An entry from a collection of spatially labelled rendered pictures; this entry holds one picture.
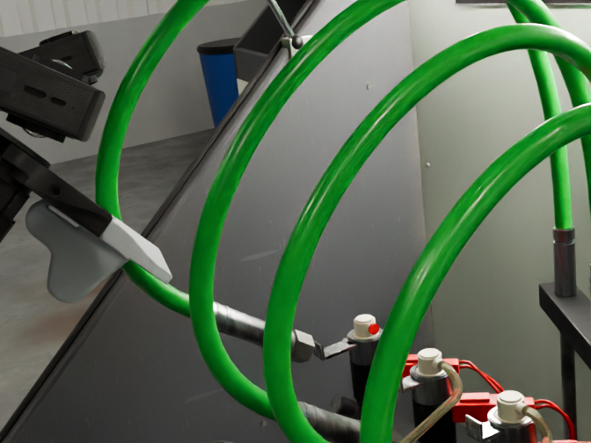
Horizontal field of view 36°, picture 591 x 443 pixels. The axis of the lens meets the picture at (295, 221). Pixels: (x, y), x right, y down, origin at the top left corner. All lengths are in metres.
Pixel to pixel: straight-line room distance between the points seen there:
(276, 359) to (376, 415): 0.08
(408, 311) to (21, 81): 0.19
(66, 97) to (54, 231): 0.16
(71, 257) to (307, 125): 0.48
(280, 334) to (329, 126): 0.57
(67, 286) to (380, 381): 0.23
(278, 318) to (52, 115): 0.14
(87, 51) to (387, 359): 0.28
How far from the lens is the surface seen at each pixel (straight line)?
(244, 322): 0.64
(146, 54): 0.58
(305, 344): 0.66
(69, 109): 0.42
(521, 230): 0.97
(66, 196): 0.54
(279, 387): 0.47
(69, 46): 0.57
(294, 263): 0.45
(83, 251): 0.56
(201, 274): 0.52
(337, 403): 0.70
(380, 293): 1.09
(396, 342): 0.39
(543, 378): 1.01
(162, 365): 0.98
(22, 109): 0.41
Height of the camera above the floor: 1.41
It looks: 17 degrees down
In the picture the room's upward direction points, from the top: 7 degrees counter-clockwise
